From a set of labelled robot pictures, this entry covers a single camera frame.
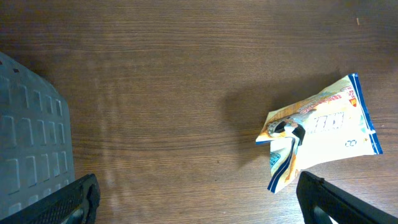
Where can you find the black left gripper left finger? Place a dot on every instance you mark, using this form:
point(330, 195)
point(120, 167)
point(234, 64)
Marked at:
point(77, 202)

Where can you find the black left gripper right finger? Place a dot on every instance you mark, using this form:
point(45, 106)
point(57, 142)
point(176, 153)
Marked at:
point(323, 202)

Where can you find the yellow blue snack bag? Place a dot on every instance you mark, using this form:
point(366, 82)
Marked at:
point(331, 125)

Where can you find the grey plastic mesh basket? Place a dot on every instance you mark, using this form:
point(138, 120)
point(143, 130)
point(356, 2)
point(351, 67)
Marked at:
point(36, 142)

